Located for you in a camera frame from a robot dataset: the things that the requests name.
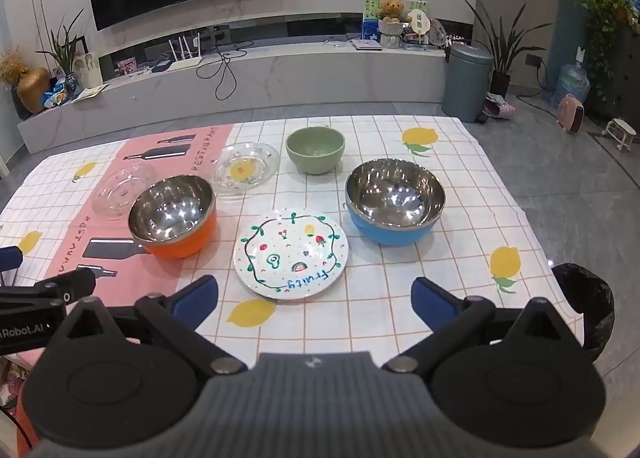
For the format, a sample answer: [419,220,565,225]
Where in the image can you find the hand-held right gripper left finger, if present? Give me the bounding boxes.
[47,274,248,376]

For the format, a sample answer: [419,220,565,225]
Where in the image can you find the blue snack packets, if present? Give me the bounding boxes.
[42,73,81,106]

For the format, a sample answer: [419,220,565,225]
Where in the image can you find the checked lemon-print tablecloth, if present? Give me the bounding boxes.
[0,115,586,374]

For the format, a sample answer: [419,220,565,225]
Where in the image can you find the green ceramic bowl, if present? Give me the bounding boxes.
[286,127,346,175]

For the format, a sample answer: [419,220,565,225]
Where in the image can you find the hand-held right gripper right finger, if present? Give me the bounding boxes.
[381,276,586,376]

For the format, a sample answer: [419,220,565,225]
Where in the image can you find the round white paper fan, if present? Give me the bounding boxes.
[407,8,431,36]

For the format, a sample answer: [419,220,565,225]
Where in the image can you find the green spiky plant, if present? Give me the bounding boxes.
[37,8,101,74]

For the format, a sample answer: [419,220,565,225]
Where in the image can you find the white painted fruit plate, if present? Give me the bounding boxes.
[233,208,349,302]

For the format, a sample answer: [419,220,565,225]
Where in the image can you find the floral clear glass plate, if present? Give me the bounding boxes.
[212,141,281,195]

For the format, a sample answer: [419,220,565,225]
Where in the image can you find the paper booklet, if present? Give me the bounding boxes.
[72,84,110,103]

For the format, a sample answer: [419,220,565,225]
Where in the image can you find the dried flower bunch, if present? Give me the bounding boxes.
[0,50,28,84]

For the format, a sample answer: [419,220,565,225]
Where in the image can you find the leafy hanging plant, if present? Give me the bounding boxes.
[575,0,635,39]

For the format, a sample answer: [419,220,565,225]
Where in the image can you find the black cable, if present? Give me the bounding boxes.
[196,40,256,100]

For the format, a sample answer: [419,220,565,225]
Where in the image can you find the orange steel bowl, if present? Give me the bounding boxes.
[128,174,218,260]

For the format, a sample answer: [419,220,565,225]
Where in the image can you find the black trash bag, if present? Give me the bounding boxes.
[551,263,616,364]

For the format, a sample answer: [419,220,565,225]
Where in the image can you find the blue steel bowl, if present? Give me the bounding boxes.
[345,159,447,247]

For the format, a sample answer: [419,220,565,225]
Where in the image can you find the grey-blue trash can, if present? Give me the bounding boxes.
[441,42,495,123]

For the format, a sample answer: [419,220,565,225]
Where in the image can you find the pink patterned slipper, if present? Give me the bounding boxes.
[484,92,516,119]

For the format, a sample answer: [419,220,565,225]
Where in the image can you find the pink bottle-print table mat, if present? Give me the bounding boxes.
[10,124,236,354]

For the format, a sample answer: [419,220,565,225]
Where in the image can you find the blue water jug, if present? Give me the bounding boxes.
[551,63,591,111]

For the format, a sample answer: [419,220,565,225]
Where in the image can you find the small white stool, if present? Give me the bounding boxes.
[601,118,637,153]

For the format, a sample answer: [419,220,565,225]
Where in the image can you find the pink space heater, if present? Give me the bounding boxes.
[556,94,586,133]

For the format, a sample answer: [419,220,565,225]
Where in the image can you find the dark storage cabinet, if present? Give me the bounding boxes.
[607,28,640,121]

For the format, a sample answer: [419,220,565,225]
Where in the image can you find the tall potted floor plant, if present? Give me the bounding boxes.
[465,0,553,96]

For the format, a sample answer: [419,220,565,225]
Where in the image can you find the green printed card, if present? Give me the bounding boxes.
[363,0,428,34]

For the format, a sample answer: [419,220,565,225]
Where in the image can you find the white router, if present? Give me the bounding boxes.
[167,35,203,71]

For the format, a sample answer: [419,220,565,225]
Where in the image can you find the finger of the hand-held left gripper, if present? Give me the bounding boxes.
[0,246,24,286]
[0,268,98,308]

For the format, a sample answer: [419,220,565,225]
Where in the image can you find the brown teddy bear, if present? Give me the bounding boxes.
[376,0,406,24]

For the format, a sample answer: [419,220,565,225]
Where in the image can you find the gold round vase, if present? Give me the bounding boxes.
[16,67,51,114]

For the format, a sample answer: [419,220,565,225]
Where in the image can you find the plain clear glass plate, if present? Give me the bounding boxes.
[91,161,157,220]

